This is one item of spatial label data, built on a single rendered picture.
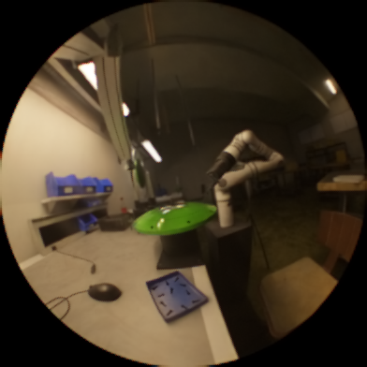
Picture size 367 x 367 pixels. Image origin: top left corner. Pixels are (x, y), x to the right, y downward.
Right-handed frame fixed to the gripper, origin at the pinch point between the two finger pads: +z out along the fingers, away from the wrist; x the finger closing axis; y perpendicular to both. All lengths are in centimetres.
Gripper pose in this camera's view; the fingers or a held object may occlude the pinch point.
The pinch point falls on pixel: (207, 192)
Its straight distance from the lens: 45.6
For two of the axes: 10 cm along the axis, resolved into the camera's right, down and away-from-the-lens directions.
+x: 1.8, -0.5, -9.8
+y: -7.0, -7.1, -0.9
